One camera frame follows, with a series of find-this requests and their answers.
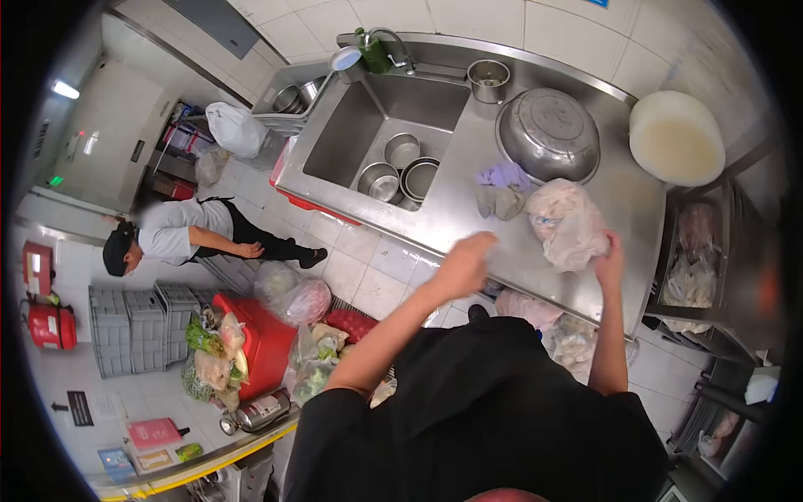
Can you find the white round lid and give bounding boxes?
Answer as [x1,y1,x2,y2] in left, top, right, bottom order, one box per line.
[329,46,363,72]

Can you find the red mesh bag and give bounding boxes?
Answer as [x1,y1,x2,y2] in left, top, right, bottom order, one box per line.
[324,308,380,345]

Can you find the purple cloth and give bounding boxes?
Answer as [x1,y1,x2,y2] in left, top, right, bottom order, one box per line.
[475,162,534,193]

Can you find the black wall sign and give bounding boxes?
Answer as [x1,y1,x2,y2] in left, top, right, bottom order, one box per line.
[51,390,95,428]

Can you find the person's left fingers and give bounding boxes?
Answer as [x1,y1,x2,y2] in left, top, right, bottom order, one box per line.
[461,231,500,259]

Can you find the person's body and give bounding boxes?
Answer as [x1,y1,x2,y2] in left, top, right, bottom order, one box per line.
[282,316,670,502]

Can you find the clear bag of greens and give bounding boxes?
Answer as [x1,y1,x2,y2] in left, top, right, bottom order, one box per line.
[284,323,353,406]

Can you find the red fire extinguisher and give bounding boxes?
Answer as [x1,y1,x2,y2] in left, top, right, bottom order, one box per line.
[20,297,79,351]

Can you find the cluttered storage rack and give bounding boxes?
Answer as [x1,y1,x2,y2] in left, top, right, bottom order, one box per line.
[146,102,218,202]

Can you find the red plastic crate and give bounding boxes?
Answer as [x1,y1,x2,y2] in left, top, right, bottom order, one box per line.
[211,292,299,403]

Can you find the small steel pot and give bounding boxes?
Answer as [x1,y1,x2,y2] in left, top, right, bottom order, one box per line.
[467,59,511,105]

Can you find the red wall box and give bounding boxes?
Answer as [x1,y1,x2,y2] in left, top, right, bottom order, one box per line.
[21,240,57,297]

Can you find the steel bowl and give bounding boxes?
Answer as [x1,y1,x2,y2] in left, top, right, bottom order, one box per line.
[357,162,401,203]
[383,132,422,169]

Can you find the steel shelf with meat bags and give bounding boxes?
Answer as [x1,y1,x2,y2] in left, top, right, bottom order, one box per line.
[643,179,788,366]

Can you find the person's left hand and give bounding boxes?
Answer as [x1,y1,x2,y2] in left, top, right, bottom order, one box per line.
[432,231,500,301]

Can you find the green bottle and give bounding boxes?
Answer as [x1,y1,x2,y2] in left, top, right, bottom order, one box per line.
[354,27,393,75]

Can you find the clear bag with red contents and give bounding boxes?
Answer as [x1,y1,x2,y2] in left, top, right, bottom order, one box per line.
[276,278,333,328]

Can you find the white plastic bag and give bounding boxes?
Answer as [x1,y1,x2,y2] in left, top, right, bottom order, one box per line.
[205,102,269,159]

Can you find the clear bag of raw meat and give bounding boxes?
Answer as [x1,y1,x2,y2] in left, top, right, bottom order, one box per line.
[525,178,611,274]

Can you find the flat red bin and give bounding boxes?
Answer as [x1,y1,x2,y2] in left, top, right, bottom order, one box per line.
[269,137,363,227]

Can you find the pile of vegetable bags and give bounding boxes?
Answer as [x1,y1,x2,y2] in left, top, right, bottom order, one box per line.
[181,305,251,413]

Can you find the stack of grey crates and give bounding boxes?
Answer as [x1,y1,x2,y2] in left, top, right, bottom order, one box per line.
[87,282,218,380]

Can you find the grey cloth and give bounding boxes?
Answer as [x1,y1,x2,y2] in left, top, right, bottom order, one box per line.
[476,186,527,222]

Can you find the steel faucet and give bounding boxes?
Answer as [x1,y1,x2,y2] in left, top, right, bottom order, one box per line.
[363,27,417,76]

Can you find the white folded cloth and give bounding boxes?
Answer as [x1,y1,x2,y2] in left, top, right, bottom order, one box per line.
[744,366,782,406]

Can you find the clear bag of white pieces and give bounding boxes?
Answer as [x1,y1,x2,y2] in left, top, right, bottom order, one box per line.
[551,313,601,385]

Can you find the pink plastic bag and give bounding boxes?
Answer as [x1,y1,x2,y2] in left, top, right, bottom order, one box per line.
[494,288,565,333]

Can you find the steel canister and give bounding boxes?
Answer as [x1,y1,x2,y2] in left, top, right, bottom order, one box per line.
[219,388,294,436]

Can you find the large upturned steel basin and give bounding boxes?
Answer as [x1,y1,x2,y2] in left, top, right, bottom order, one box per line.
[495,87,601,186]

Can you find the stacked steel bowls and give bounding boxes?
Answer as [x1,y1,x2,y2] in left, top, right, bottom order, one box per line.
[399,156,440,204]

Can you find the stainless steel sink counter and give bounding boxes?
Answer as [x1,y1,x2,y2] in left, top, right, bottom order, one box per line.
[275,31,667,340]

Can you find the round white chopping block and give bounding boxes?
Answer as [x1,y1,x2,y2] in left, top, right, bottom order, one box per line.
[629,90,727,188]

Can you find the clear bag with pale contents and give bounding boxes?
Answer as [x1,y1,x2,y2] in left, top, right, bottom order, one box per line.
[253,260,302,308]

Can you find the person's right hand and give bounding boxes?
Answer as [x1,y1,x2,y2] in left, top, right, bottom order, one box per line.
[593,229,626,291]

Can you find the steel tray with bowls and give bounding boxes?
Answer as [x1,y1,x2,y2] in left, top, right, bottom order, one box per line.
[251,61,333,135]

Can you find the pink folder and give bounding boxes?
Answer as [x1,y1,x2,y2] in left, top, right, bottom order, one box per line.
[125,417,191,451]

